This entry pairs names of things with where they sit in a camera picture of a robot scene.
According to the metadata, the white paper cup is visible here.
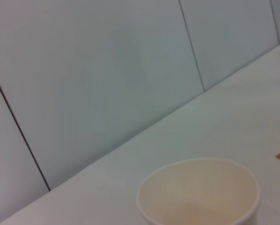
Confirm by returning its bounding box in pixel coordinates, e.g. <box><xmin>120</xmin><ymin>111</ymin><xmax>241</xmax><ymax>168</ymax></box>
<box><xmin>136</xmin><ymin>157</ymin><xmax>260</xmax><ymax>225</ymax></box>

